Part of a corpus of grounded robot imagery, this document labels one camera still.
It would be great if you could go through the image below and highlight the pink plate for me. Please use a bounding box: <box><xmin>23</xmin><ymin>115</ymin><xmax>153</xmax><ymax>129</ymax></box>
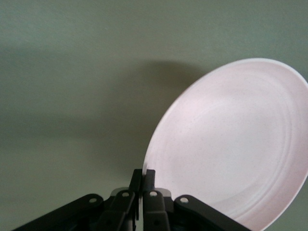
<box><xmin>142</xmin><ymin>57</ymin><xmax>308</xmax><ymax>229</ymax></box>

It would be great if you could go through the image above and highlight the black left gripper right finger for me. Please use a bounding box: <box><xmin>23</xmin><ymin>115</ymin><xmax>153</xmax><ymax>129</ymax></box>
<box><xmin>142</xmin><ymin>169</ymin><xmax>253</xmax><ymax>231</ymax></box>

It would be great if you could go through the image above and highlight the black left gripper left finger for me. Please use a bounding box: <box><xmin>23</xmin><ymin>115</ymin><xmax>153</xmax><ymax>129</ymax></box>
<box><xmin>14</xmin><ymin>169</ymin><xmax>142</xmax><ymax>231</ymax></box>

